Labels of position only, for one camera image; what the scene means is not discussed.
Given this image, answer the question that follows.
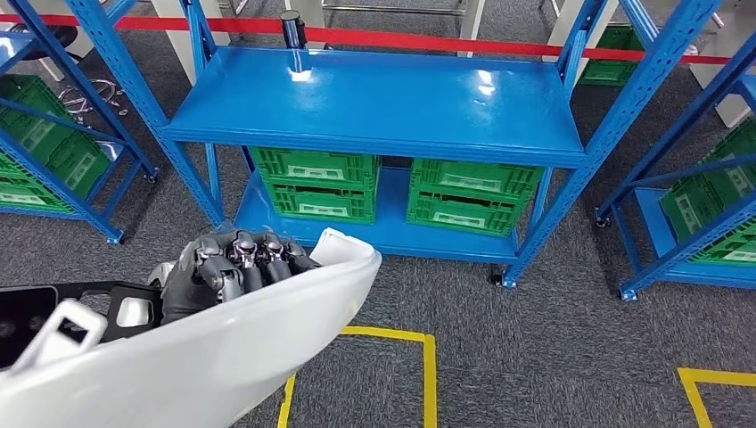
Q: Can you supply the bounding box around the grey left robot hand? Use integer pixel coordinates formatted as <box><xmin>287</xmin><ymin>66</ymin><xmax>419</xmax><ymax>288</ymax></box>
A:
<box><xmin>160</xmin><ymin>230</ymin><xmax>323</xmax><ymax>326</ymax></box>

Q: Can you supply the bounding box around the white plastic car part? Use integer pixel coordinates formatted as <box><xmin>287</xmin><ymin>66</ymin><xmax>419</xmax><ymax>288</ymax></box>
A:
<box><xmin>0</xmin><ymin>226</ymin><xmax>383</xmax><ymax>428</ymax></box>

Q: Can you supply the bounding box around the blue metal shelf rack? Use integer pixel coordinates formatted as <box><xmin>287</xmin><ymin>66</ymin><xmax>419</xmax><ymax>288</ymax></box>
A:
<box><xmin>63</xmin><ymin>0</ymin><xmax>723</xmax><ymax>291</ymax></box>
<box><xmin>0</xmin><ymin>0</ymin><xmax>160</xmax><ymax>246</ymax></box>
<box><xmin>593</xmin><ymin>29</ymin><xmax>756</xmax><ymax>302</ymax></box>

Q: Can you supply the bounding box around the chrome chair base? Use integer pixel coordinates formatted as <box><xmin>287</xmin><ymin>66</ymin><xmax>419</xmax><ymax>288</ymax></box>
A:
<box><xmin>55</xmin><ymin>79</ymin><xmax>128</xmax><ymax>118</ymax></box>

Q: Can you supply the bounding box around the white table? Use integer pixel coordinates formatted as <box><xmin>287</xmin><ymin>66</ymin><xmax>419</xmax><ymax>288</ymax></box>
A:
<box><xmin>150</xmin><ymin>0</ymin><xmax>233</xmax><ymax>85</ymax></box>
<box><xmin>283</xmin><ymin>0</ymin><xmax>487</xmax><ymax>59</ymax></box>
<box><xmin>687</xmin><ymin>0</ymin><xmax>756</xmax><ymax>128</ymax></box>
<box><xmin>542</xmin><ymin>0</ymin><xmax>595</xmax><ymax>64</ymax></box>

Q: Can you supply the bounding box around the yellow floor tape square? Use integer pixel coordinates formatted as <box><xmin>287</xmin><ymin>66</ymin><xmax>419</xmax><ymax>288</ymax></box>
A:
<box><xmin>277</xmin><ymin>325</ymin><xmax>439</xmax><ymax>428</ymax></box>
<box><xmin>678</xmin><ymin>366</ymin><xmax>756</xmax><ymax>428</ymax></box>

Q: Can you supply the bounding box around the black round stool seat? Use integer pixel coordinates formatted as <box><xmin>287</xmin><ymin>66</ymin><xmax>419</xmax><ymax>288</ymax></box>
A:
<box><xmin>8</xmin><ymin>23</ymin><xmax>81</xmax><ymax>63</ymax></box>

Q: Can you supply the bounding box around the red barrier belt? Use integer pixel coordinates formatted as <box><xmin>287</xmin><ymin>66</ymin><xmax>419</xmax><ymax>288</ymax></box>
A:
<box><xmin>0</xmin><ymin>12</ymin><xmax>734</xmax><ymax>66</ymax></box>

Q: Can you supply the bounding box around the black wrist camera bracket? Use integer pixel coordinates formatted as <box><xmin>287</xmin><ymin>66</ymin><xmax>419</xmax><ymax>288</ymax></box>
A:
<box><xmin>55</xmin><ymin>281</ymin><xmax>165</xmax><ymax>345</ymax></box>

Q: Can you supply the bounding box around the black barrier belt post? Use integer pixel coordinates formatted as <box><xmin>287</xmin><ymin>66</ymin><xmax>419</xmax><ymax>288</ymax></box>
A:
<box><xmin>279</xmin><ymin>8</ymin><xmax>308</xmax><ymax>52</ymax></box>

